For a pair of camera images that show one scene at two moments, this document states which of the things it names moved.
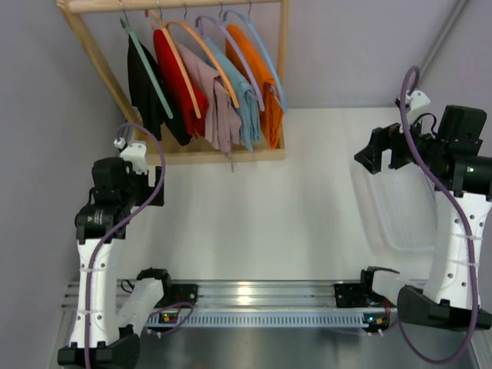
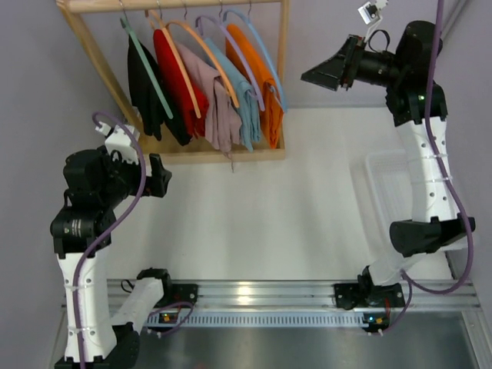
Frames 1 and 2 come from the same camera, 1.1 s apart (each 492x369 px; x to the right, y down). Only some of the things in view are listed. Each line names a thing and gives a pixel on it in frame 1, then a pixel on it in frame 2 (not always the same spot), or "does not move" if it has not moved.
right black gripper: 394,144 → 352,61
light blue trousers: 242,91 does not move
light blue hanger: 276,76 does not move
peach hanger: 157,16 does not move
